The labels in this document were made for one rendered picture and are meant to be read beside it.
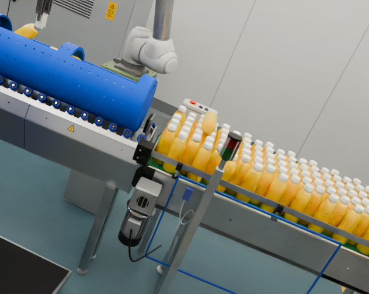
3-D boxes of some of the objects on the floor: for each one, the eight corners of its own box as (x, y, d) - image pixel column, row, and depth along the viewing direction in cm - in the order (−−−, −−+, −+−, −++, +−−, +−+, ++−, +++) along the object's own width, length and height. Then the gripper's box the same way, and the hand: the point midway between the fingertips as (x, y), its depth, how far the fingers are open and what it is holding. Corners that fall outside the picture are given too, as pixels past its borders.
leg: (87, 251, 261) (116, 170, 235) (96, 255, 261) (125, 174, 235) (84, 257, 256) (112, 174, 230) (93, 261, 256) (122, 178, 230)
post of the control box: (138, 249, 280) (191, 119, 239) (143, 251, 280) (198, 122, 239) (136, 252, 276) (190, 122, 235) (142, 255, 276) (197, 125, 235)
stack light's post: (136, 336, 221) (216, 164, 175) (143, 339, 221) (225, 168, 175) (135, 342, 217) (215, 168, 172) (142, 345, 217) (224, 172, 172)
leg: (79, 266, 248) (108, 181, 222) (87, 269, 248) (118, 185, 222) (75, 272, 243) (104, 186, 217) (84, 276, 243) (114, 190, 217)
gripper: (51, -25, 203) (41, 22, 213) (34, -25, 188) (24, 26, 198) (65, -19, 203) (54, 28, 213) (49, -18, 188) (38, 32, 198)
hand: (41, 20), depth 204 cm, fingers closed on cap, 4 cm apart
